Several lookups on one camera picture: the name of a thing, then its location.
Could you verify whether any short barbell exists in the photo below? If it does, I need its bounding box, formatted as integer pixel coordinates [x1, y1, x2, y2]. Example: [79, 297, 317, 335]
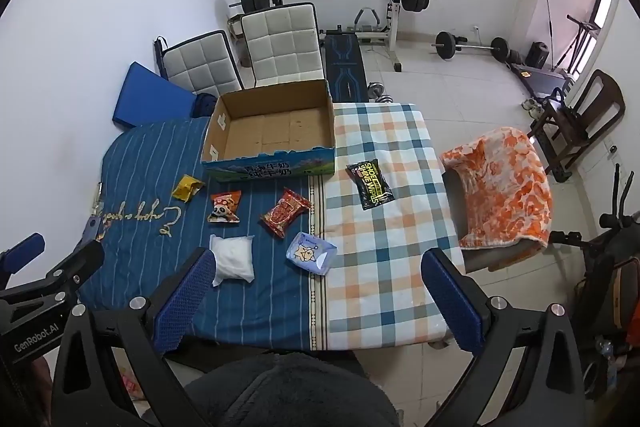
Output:
[431, 31, 511, 62]

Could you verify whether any large white padded chair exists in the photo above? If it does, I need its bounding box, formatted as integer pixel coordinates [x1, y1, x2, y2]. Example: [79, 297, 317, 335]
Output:
[241, 3, 328, 88]

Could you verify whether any grey metal exercise attachment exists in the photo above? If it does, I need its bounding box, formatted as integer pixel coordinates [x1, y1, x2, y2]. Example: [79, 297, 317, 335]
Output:
[352, 7, 383, 32]

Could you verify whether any plaid bed sheet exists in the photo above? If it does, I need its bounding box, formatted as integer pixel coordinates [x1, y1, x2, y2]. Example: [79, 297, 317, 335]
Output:
[312, 103, 468, 350]

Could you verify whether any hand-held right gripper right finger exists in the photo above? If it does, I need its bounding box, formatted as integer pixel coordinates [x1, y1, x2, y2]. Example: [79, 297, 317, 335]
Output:
[421, 248, 588, 427]

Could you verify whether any orange floral cushion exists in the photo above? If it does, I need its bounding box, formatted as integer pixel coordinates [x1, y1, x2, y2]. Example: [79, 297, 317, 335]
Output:
[439, 126, 555, 250]

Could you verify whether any light blue tissue packet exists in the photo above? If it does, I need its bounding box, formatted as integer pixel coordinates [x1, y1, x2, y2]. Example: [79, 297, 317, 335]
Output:
[285, 232, 337, 275]

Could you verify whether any dark blue cloth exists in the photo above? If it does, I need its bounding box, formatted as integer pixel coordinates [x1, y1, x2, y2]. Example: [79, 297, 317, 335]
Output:
[190, 93, 219, 118]

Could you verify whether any black wipes packet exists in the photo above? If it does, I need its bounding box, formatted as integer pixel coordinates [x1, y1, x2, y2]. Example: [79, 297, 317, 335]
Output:
[346, 158, 396, 211]

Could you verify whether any grey chair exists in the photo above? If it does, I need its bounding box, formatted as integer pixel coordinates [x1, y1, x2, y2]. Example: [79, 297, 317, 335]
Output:
[442, 169, 551, 273]

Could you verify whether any dark fleece clothing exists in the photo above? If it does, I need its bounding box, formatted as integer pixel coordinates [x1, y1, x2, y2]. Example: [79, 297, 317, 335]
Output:
[185, 352, 401, 427]

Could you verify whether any blue striped blanket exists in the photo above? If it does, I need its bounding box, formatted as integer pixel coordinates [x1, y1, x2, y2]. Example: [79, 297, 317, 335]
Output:
[80, 117, 328, 353]

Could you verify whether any black weight bench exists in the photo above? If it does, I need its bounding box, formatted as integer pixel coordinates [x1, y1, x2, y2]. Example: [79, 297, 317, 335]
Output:
[322, 24, 371, 102]

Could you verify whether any white soft packet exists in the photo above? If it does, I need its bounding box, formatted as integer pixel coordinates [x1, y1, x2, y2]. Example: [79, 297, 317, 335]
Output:
[209, 234, 256, 287]

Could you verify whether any blue foam mat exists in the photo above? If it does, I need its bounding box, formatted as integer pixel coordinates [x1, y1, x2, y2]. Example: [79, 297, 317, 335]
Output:
[111, 62, 198, 130]

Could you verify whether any orange panda snack packet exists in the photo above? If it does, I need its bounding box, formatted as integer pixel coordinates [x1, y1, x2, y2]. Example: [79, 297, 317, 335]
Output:
[207, 190, 242, 225]

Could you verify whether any chrome dumbbell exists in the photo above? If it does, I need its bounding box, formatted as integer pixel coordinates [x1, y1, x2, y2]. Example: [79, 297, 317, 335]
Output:
[367, 82, 396, 104]

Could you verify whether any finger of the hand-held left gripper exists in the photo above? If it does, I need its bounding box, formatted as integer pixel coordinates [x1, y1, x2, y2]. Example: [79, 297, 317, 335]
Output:
[0, 233, 47, 279]
[0, 241, 106, 309]

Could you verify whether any treadmill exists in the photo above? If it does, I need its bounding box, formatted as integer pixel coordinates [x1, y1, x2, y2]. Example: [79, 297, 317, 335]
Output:
[510, 62, 581, 105]

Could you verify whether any red snack packet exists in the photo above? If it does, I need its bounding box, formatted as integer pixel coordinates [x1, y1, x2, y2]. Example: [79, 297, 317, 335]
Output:
[260, 188, 313, 238]

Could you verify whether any black speaker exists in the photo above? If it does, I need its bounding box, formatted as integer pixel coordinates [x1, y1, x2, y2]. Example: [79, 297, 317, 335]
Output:
[527, 41, 551, 68]

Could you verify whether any small white padded chair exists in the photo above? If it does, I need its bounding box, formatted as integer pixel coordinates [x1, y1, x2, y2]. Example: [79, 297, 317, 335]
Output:
[162, 30, 246, 98]

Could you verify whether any cardboard box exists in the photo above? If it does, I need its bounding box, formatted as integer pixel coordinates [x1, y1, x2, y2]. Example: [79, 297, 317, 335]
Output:
[201, 79, 336, 182]

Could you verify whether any yellow snack packet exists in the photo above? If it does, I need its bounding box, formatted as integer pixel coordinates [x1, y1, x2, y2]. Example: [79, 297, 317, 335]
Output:
[171, 175, 205, 204]

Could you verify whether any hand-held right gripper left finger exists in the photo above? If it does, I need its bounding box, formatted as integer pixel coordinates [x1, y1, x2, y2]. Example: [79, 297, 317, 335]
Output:
[50, 248, 218, 427]

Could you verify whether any white barbell rack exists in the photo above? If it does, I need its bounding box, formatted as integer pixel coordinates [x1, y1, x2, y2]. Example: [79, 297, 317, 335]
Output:
[264, 0, 406, 72]

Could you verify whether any black exercise machine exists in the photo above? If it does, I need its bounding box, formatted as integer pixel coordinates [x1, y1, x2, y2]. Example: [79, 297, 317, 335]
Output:
[547, 164, 640, 408]

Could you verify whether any dark wooden chair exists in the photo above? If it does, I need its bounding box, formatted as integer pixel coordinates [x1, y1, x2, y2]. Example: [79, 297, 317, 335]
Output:
[527, 69, 627, 182]

